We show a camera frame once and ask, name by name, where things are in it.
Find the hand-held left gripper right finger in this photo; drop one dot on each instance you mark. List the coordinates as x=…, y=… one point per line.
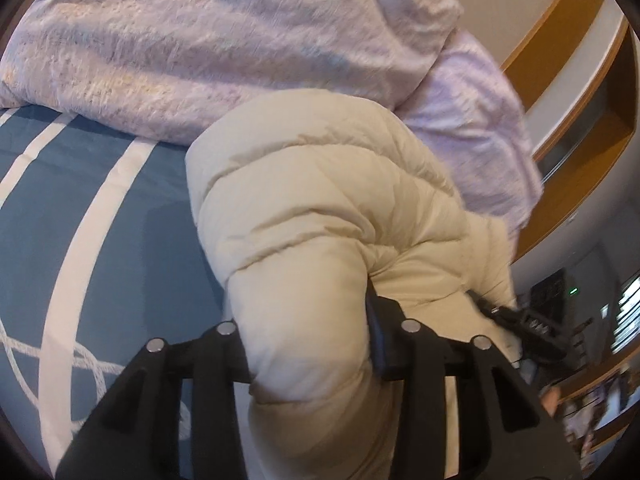
x=387, y=345

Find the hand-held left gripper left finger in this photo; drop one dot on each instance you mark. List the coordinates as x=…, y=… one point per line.
x=220, y=360

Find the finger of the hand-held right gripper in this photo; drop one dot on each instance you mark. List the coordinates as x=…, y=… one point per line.
x=530, y=327

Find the cream puffer jacket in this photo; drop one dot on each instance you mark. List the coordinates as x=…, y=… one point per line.
x=325, y=240

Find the window blind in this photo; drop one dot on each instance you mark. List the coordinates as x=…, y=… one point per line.
x=627, y=315

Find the wooden shelf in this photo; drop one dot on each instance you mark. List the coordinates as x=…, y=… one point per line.
x=600, y=400

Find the blue white striped bed sheet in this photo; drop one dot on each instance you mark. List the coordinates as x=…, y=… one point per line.
x=90, y=240

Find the lavender patterned duvet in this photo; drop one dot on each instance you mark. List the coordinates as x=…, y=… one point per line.
x=240, y=45

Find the dark wall shelf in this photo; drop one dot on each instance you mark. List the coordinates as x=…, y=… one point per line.
x=547, y=295

